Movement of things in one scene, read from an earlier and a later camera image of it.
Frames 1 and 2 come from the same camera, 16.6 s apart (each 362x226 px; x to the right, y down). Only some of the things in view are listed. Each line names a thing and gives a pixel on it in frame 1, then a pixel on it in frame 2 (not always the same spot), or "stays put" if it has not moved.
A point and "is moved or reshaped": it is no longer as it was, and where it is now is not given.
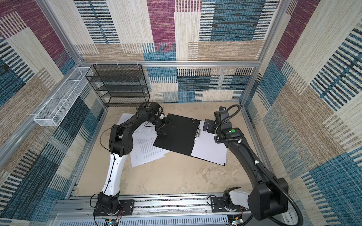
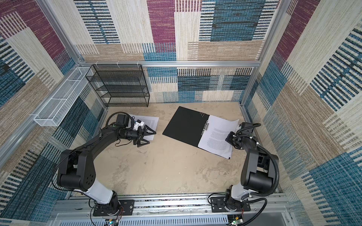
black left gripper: [168, 122] to [145, 132]
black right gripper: [209, 129] to [229, 139]
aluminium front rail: [176, 205] stays put
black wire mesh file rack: [119, 85] stays put
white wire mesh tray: [52, 113] stays put
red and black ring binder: [187, 136] is moved or reshaped
